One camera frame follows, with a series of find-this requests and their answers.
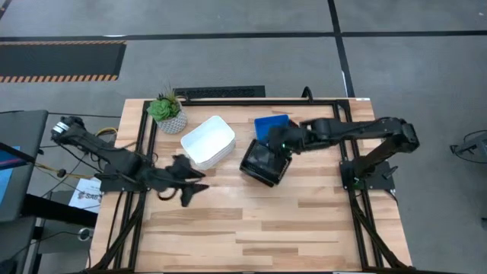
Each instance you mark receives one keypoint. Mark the blue slotted plastic basket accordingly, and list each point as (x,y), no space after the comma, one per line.
(266,125)

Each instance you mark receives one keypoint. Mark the dark grey side desk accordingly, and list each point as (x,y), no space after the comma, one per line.
(23,129)

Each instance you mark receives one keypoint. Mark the silver round floor socket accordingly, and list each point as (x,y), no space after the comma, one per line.
(85,234)

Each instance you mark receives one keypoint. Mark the white plastic storage bin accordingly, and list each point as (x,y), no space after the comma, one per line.
(207,139)
(220,160)

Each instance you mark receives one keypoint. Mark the succulent in patterned white pot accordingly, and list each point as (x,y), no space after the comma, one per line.
(163,110)

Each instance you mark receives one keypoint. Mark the black curved hook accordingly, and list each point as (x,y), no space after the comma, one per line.
(311,96)

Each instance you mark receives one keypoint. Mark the black hazard-striped floor mat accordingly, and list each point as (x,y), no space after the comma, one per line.
(57,61)

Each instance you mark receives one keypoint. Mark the white printed paper sheet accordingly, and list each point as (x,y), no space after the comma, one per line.
(85,194)

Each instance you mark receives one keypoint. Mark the blue display screen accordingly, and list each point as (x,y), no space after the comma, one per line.
(5,175)

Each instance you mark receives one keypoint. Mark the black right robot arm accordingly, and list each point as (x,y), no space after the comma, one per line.
(350,129)

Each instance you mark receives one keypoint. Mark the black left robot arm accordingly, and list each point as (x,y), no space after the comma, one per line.
(121,163)

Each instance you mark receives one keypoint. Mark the black floor beam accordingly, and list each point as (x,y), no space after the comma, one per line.
(57,209)

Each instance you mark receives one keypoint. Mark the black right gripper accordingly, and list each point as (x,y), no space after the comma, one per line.
(296,139)

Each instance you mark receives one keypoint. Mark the black perforated panel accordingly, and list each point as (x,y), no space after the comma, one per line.
(220,92)

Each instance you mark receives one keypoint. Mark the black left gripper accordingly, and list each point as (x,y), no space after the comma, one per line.
(178,171)

